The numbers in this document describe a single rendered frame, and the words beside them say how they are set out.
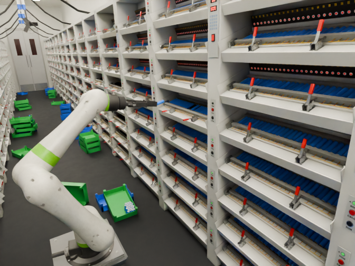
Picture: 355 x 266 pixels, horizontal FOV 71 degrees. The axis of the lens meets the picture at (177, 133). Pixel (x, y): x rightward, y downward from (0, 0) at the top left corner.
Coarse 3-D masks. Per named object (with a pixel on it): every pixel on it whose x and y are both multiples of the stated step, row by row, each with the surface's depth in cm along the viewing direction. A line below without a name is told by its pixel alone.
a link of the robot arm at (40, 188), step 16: (32, 176) 92; (48, 176) 93; (32, 192) 88; (48, 192) 90; (64, 192) 97; (48, 208) 94; (64, 208) 97; (80, 208) 104; (80, 224) 105; (96, 224) 111; (96, 240) 111; (112, 240) 117
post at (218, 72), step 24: (240, 24) 118; (216, 72) 121; (216, 96) 125; (216, 120) 129; (216, 144) 133; (216, 168) 137; (216, 192) 141; (216, 216) 146; (216, 240) 152; (216, 264) 158
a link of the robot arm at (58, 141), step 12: (96, 96) 114; (84, 108) 112; (96, 108) 115; (72, 120) 110; (84, 120) 112; (60, 132) 108; (72, 132) 110; (48, 144) 105; (60, 144) 107; (60, 156) 109
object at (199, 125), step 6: (168, 96) 188; (174, 96) 190; (186, 96) 180; (192, 96) 173; (168, 102) 187; (162, 108) 184; (168, 108) 180; (162, 114) 184; (168, 114) 174; (174, 114) 168; (180, 114) 165; (180, 120) 162; (186, 120) 154; (198, 120) 149; (192, 126) 151; (198, 126) 145; (204, 126) 140; (204, 132) 142
